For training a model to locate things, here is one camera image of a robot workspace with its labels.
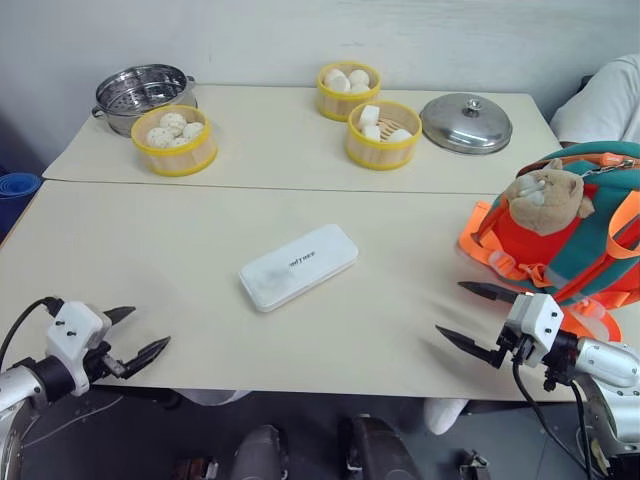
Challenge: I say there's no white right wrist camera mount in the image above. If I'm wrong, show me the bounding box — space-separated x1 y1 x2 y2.
496 293 565 369

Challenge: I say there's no stainless steel steamer pot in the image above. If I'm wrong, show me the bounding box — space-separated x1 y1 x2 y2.
91 63 199 139

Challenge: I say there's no dark rounded shape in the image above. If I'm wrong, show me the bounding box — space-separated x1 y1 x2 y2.
339 414 421 480
232 424 289 480

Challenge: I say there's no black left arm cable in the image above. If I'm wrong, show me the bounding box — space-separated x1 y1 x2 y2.
0 297 64 371

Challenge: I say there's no yellow-rimmed steamer with square buns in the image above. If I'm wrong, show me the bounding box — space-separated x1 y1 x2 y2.
346 100 423 172

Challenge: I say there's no orange and green backpack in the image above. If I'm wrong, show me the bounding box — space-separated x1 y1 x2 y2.
458 141 640 344

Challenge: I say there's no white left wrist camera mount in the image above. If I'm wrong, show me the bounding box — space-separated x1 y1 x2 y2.
45 301 112 396

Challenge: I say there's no person in white shirt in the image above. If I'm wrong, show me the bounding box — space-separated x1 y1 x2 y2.
549 53 640 146

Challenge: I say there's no blue round object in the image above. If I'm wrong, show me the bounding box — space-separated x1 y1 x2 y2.
0 172 42 236

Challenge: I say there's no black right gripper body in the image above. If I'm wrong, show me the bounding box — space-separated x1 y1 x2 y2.
496 329 534 370

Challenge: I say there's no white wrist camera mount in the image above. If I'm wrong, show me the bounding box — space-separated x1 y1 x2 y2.
45 301 112 396
496 293 565 369

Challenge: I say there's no yellow-rimmed steamer with round buns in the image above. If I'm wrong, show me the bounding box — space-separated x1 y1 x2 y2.
316 61 382 123

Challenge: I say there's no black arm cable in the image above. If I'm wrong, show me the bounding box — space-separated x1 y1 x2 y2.
512 357 601 480
0 297 64 371

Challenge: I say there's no stainless steel pot lid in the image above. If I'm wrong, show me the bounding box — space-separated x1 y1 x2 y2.
419 92 514 156

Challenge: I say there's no brown plush hamster toy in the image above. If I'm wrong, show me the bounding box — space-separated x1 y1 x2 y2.
501 158 596 239

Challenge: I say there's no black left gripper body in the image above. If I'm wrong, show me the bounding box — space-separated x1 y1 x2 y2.
84 341 126 387

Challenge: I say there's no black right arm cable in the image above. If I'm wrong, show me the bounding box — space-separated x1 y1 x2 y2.
512 357 601 480

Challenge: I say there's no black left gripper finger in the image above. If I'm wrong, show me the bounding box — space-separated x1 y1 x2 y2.
103 306 137 326
122 336 172 380

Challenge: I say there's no white rectangular case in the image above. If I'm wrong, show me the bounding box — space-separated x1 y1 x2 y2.
238 223 360 314

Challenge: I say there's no white rounded object under table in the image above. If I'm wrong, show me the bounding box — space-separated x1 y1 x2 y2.
423 398 469 436
177 389 251 407

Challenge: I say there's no yellow-rimmed steamer with speckled buns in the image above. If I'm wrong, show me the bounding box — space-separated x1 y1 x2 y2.
130 104 219 177

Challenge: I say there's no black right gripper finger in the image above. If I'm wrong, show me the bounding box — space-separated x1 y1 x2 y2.
457 281 521 304
434 324 504 370

